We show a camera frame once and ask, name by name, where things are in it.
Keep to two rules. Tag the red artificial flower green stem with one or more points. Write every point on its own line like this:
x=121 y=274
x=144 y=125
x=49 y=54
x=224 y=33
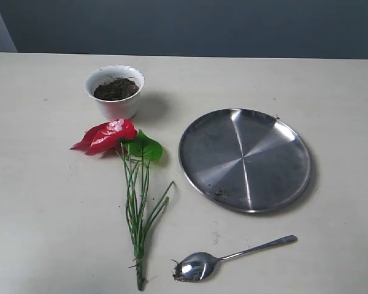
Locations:
x=137 y=151

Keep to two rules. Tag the stainless steel spoon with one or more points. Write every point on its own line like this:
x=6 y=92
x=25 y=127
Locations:
x=200 y=265

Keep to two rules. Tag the dark soil in pot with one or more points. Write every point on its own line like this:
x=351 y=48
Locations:
x=119 y=89

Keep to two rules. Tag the white scalloped flower pot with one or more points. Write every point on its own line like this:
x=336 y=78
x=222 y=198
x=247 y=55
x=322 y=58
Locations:
x=124 y=108

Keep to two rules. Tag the round stainless steel plate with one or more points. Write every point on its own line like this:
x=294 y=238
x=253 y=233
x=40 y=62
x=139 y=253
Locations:
x=245 y=160

